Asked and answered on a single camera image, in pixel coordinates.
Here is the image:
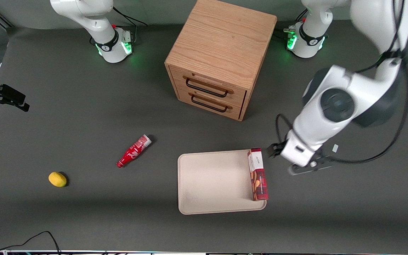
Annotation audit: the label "red cookie box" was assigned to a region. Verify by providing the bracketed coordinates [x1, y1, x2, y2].
[247, 147, 269, 202]

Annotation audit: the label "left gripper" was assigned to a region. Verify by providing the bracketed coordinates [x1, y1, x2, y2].
[267, 129, 324, 167]

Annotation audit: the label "wooden drawer cabinet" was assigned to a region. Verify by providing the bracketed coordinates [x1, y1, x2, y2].
[164, 0, 278, 121]

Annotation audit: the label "short black drawer handle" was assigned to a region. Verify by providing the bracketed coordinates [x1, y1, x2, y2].
[191, 94, 228, 113]

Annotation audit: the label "black right arm base cable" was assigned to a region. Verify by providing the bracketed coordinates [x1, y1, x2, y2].
[113, 6, 148, 28]

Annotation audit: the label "black left arm base cables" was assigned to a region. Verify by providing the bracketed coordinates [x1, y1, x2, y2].
[274, 10, 308, 41]

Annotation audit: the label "red soda bottle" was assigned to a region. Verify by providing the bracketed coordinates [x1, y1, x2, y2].
[116, 134, 152, 168]

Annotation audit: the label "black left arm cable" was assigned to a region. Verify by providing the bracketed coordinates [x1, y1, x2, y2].
[275, 0, 408, 164]

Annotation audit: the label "wooden drawer with short handle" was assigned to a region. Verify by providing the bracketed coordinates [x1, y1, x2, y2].
[176, 88, 244, 120]

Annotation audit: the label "beige plastic tray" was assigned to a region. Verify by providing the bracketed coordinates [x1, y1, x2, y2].
[177, 149, 267, 215]

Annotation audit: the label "long black drawer handle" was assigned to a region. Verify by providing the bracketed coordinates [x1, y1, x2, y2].
[185, 78, 229, 98]

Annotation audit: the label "yellow lemon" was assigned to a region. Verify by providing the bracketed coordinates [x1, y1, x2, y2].
[48, 172, 67, 187]

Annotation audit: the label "wooden drawer with long handle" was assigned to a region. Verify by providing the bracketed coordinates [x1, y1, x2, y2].
[169, 66, 247, 107]

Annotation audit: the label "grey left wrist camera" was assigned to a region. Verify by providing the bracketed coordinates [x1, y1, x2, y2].
[288, 155, 334, 176]

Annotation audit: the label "black table edge cable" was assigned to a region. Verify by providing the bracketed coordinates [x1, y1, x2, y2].
[0, 231, 61, 255]

